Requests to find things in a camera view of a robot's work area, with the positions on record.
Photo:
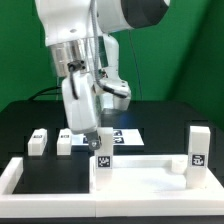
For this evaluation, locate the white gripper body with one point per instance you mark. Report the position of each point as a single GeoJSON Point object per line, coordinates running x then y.
{"type": "Point", "coordinates": [81, 113]}

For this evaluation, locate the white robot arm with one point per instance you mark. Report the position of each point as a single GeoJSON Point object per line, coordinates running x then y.
{"type": "Point", "coordinates": [86, 56]}

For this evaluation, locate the white marker base plate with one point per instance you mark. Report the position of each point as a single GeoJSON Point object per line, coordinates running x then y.
{"type": "Point", "coordinates": [130, 137]}

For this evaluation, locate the white desk tabletop tray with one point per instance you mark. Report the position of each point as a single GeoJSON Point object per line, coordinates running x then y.
{"type": "Point", "coordinates": [140, 176]}

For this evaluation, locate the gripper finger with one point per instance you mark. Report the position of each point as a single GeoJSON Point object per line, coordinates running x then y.
{"type": "Point", "coordinates": [94, 140]}

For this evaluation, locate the white U-shaped fence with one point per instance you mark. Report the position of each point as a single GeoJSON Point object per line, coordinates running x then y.
{"type": "Point", "coordinates": [94, 205]}

